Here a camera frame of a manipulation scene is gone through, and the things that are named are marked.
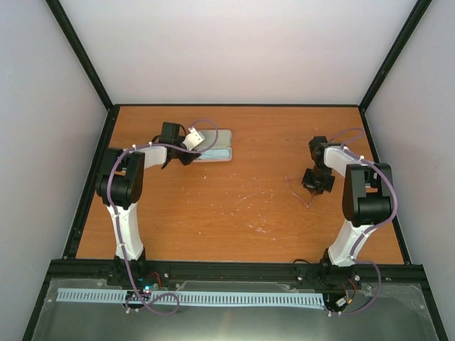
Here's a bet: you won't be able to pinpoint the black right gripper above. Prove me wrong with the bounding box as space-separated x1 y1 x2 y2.
301 165 336 195

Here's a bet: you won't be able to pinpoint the transparent pink sunglasses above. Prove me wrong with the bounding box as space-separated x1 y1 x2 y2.
284 176 315 210

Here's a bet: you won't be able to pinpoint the light blue cleaning cloth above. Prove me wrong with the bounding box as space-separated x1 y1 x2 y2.
197 148 232 162

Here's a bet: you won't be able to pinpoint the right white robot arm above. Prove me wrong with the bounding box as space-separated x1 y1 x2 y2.
301 136 397 281

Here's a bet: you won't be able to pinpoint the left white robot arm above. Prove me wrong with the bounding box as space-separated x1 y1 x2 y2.
96 122 205 286

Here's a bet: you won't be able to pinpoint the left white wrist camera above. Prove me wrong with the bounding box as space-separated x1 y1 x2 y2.
183 126 205 151

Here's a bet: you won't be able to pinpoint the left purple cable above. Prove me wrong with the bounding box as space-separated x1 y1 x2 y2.
107 119 218 315

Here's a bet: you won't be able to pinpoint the light blue slotted cable duct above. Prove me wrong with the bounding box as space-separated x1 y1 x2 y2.
55 288 325 309

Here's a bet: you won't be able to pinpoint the metal base plate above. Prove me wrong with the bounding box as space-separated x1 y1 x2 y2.
38 279 437 340

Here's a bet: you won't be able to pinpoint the black aluminium frame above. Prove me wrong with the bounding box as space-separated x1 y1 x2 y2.
23 1 447 340

